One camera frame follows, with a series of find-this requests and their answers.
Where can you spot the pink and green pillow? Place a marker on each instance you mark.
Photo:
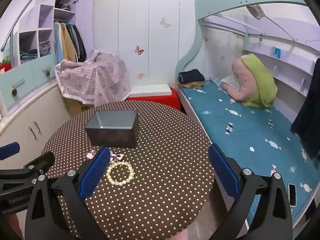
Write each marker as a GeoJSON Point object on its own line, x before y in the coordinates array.
{"type": "Point", "coordinates": [260, 80]}

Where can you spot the cream cabinet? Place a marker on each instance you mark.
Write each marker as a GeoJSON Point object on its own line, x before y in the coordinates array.
{"type": "Point", "coordinates": [20, 135]}

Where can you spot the red potted plant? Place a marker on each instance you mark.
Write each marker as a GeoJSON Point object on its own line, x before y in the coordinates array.
{"type": "Point", "coordinates": [5, 66]}

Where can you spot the black hanging jacket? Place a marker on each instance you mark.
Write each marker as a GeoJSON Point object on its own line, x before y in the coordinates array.
{"type": "Point", "coordinates": [80, 42]}

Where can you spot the folded light jeans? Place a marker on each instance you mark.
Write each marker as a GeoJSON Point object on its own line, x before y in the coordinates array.
{"type": "Point", "coordinates": [45, 48]}

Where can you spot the lilac white shelf unit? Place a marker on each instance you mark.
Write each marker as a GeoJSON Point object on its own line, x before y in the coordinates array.
{"type": "Point", "coordinates": [46, 15]}

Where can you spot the faint pink butterfly sticker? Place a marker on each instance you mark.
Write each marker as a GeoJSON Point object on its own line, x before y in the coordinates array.
{"type": "Point", "coordinates": [141, 75]}

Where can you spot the light blue hanging shirt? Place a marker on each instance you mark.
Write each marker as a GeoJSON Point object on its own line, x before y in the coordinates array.
{"type": "Point", "coordinates": [58, 42]}

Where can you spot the folded dark jeans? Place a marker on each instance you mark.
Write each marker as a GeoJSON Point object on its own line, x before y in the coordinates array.
{"type": "Point", "coordinates": [28, 56]}

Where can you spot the grey metal box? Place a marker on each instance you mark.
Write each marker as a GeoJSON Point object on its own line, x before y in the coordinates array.
{"type": "Point", "coordinates": [110, 135]}

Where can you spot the small silver pink charm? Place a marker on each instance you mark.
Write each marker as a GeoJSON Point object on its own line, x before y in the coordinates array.
{"type": "Point", "coordinates": [90, 155]}

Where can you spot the white bedside shelf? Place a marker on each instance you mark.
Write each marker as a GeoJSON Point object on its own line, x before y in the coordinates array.
{"type": "Point", "coordinates": [287, 65]}

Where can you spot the pale butterfly sticker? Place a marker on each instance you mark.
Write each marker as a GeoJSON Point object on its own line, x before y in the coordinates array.
{"type": "Point", "coordinates": [165, 23]}

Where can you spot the tan hanging garment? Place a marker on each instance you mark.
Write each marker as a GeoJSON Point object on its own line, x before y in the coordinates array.
{"type": "Point", "coordinates": [67, 45]}

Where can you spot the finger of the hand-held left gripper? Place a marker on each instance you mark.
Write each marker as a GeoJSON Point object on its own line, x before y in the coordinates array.
{"type": "Point", "coordinates": [8, 150]}
{"type": "Point", "coordinates": [42, 161]}

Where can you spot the black smartphone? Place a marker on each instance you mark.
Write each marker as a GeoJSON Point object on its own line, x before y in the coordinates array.
{"type": "Point", "coordinates": [292, 195]}

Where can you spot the blue candy print mattress sheet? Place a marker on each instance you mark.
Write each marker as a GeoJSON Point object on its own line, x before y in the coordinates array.
{"type": "Point", "coordinates": [250, 135]}

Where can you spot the small blue holder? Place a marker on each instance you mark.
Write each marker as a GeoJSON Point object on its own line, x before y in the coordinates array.
{"type": "Point", "coordinates": [277, 52]}

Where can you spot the silver curved handrail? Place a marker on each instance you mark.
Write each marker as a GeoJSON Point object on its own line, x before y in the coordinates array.
{"type": "Point", "coordinates": [3, 46]}

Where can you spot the folded tan clothes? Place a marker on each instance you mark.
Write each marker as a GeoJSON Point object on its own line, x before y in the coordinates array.
{"type": "Point", "coordinates": [195, 85]}

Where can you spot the brown polka dot tablecloth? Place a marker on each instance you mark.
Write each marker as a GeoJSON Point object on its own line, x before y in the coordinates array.
{"type": "Point", "coordinates": [162, 167]}

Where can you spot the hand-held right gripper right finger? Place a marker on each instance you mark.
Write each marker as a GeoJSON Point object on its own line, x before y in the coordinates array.
{"type": "Point", "coordinates": [223, 172]}

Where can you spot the white pink charm pendant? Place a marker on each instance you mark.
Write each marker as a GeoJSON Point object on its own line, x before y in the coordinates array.
{"type": "Point", "coordinates": [119, 157]}

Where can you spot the white wardrobe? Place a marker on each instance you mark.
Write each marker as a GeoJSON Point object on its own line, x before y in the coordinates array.
{"type": "Point", "coordinates": [150, 42]}

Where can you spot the pink checked cloth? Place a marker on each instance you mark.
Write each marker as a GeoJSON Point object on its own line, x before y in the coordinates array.
{"type": "Point", "coordinates": [100, 80]}

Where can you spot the white pillow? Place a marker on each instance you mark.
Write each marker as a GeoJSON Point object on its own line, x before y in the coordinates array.
{"type": "Point", "coordinates": [231, 81]}

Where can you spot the dark hanging garment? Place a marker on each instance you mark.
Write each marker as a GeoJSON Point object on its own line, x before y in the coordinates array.
{"type": "Point", "coordinates": [307, 117]}

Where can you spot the cardboard box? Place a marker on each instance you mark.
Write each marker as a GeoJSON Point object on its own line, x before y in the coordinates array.
{"type": "Point", "coordinates": [75, 107]}

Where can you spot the clothes pile on shelf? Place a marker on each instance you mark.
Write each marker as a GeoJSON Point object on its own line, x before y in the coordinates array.
{"type": "Point", "coordinates": [63, 5]}

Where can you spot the folded dark clothes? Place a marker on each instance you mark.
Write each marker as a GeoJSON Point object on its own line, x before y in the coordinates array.
{"type": "Point", "coordinates": [191, 76]}

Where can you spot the white board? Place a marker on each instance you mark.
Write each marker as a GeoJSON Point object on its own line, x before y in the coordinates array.
{"type": "Point", "coordinates": [150, 90]}

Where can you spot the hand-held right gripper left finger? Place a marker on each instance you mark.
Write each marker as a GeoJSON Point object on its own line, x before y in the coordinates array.
{"type": "Point", "coordinates": [95, 172]}

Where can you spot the teal drawer unit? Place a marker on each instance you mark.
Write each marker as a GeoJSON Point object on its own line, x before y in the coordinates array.
{"type": "Point", "coordinates": [25, 77]}

